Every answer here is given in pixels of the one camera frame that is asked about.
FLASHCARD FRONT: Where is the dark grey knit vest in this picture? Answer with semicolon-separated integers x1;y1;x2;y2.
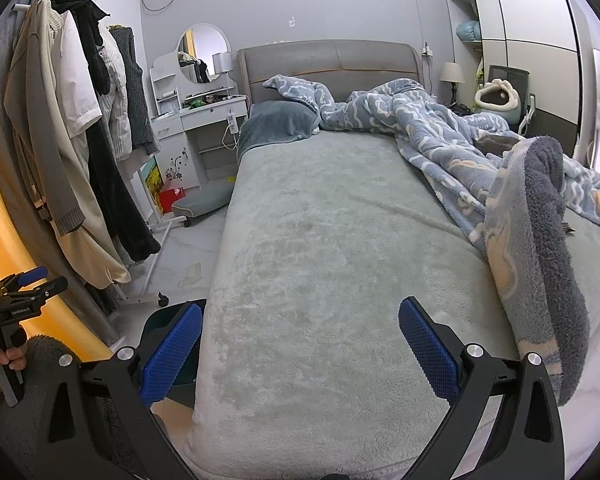
109;25;161;156

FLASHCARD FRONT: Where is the yellow picture board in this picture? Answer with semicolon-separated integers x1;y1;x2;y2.
140;155;163;211

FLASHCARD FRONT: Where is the taupe jacket with knit cuffs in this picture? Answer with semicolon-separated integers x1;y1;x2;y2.
2;2;88;236

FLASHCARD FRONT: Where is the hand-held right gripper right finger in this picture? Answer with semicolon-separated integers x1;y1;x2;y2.
397;296;566;480

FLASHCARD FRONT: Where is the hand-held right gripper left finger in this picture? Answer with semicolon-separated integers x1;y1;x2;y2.
32;302;203;480

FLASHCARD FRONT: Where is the white shirt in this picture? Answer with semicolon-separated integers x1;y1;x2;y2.
60;10;103;136

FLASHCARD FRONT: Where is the grey upholstered headboard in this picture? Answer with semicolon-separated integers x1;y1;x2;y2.
236;40;423;106

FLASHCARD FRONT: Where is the blue-grey fleece pillow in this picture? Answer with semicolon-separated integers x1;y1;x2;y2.
236;101;321;163

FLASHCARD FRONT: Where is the black fleece garment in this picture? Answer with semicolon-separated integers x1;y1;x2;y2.
47;0;162;263

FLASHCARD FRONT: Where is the round mirror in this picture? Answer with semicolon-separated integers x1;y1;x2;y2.
177;23;231;86

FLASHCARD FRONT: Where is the black office chair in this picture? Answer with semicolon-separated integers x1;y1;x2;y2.
487;64;536;133

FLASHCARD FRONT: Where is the orange curtain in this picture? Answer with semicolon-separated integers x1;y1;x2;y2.
0;35;111;376

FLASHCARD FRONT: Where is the blue cloud-patterned fleece blanket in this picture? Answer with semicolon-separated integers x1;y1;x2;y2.
262;74;600;406

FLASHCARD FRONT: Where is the table lamp with beige shade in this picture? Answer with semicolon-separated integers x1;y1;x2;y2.
440;62;465;103

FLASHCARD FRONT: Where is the grey floor cushion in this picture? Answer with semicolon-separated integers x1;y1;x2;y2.
172;180;236;221

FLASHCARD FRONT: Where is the red box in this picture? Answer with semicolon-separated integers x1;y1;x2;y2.
157;187;183;213

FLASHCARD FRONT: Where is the white plush cat bed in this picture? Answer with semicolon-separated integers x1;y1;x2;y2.
473;78;521;121

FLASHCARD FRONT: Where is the bed with grey-green fleece sheet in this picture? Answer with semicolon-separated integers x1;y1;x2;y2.
182;130;600;476

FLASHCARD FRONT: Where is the white wardrobe with black trim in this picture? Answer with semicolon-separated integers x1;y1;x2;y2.
446;0;593;131

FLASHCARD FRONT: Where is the white clothes rack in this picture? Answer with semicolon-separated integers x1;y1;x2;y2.
115;210;188;308

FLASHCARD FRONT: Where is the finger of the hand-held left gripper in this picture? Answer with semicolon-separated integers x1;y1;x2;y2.
0;266;49;293
10;279;69;311

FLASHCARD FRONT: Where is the white dressing table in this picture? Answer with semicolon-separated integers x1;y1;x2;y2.
149;51;251;191

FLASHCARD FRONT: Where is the white puffer jacket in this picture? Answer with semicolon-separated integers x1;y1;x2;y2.
97;30;133;161

